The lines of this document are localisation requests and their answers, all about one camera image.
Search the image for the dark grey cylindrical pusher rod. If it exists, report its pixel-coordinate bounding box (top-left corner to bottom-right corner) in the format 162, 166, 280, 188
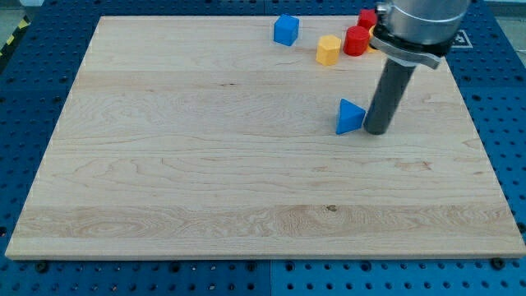
363, 58, 416, 135

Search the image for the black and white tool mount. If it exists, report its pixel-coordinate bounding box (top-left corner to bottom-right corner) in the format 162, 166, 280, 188
369, 25, 452, 69

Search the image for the blue triangle block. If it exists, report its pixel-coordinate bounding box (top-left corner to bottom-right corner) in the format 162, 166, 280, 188
335, 99, 366, 135

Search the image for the yellow block behind arm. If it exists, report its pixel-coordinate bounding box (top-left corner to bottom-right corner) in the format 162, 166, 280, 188
366, 25, 380, 54

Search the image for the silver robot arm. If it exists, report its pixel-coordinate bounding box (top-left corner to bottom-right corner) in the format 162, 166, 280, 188
363, 0, 470, 135

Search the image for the red cylinder block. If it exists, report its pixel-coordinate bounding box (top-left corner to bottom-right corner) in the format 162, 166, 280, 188
344, 25, 370, 57

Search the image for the red block at back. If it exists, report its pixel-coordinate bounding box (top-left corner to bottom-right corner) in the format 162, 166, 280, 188
357, 9, 377, 30

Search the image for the yellow hexagon block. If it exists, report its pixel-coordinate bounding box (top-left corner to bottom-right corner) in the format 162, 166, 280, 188
316, 35, 341, 66

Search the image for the blue cube block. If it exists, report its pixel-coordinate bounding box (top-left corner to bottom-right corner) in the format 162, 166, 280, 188
273, 14, 300, 46

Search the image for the light wooden board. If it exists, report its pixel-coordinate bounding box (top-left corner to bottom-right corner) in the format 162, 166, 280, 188
6, 16, 525, 260

